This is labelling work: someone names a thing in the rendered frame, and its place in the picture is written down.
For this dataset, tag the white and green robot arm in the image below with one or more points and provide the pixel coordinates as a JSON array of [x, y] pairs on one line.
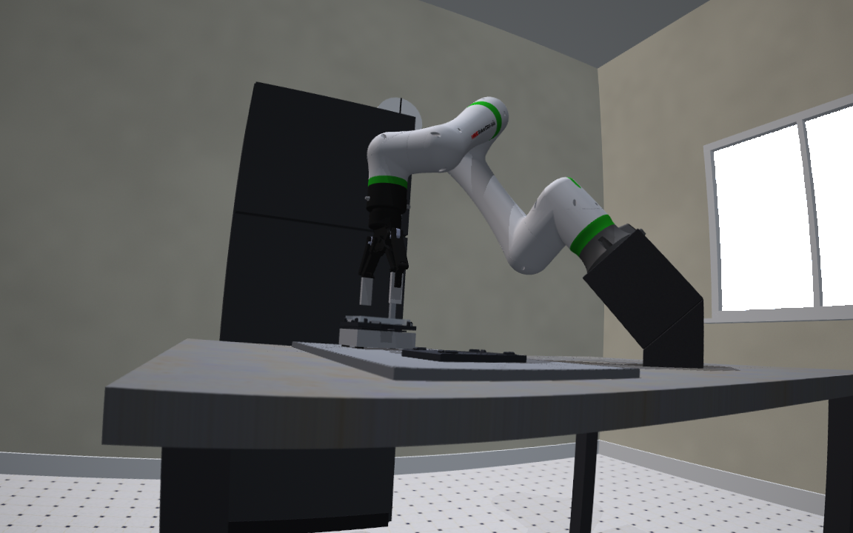
[[564, 213]]

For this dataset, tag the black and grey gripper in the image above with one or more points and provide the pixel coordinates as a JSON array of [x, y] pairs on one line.
[[386, 239]]

